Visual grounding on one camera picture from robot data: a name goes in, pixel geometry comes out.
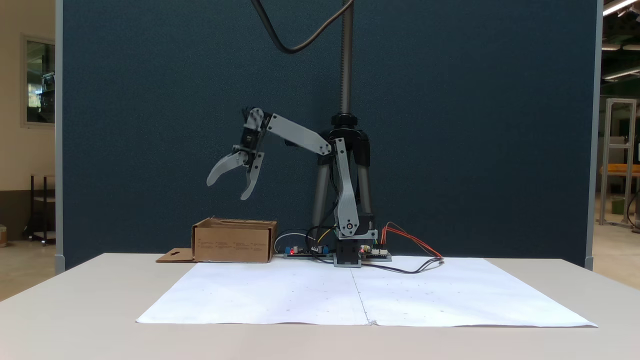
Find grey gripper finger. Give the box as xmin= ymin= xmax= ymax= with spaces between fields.
xmin=206 ymin=151 xmax=250 ymax=187
xmin=240 ymin=151 xmax=265 ymax=201

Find brown cardboard box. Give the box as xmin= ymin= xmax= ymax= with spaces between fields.
xmin=156 ymin=216 xmax=278 ymax=264

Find circuit board with blue terminals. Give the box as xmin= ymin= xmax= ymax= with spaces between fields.
xmin=284 ymin=244 xmax=334 ymax=261

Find dark blue partition panel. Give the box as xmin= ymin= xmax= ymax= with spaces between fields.
xmin=55 ymin=0 xmax=603 ymax=273

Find white paper sheet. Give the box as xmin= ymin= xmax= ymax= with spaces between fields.
xmin=136 ymin=261 xmax=373 ymax=326
xmin=350 ymin=256 xmax=599 ymax=328

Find circuit board with white connectors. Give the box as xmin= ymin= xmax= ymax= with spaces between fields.
xmin=361 ymin=245 xmax=393 ymax=262

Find black shelf cart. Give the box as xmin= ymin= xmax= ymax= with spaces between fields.
xmin=29 ymin=174 xmax=57 ymax=246

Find orange table top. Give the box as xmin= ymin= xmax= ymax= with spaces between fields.
xmin=600 ymin=164 xmax=640 ymax=177

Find ceiling light strip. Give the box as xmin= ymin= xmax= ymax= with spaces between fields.
xmin=602 ymin=0 xmax=640 ymax=16

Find white cable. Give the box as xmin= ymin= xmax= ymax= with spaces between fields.
xmin=273 ymin=231 xmax=313 ymax=255

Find thick black hanging cable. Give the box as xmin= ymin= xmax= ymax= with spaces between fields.
xmin=250 ymin=0 xmax=355 ymax=55

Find black camera tripod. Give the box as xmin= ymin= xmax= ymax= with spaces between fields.
xmin=284 ymin=0 xmax=374 ymax=251

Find orange and red wires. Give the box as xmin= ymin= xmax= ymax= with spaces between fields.
xmin=381 ymin=222 xmax=445 ymax=261

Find thin black wire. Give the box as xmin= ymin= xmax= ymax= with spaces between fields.
xmin=362 ymin=257 xmax=445 ymax=275

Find framed wall window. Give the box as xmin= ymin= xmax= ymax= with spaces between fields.
xmin=21 ymin=34 xmax=56 ymax=129

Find aluminium profile frame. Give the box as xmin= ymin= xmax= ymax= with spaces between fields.
xmin=599 ymin=98 xmax=639 ymax=229

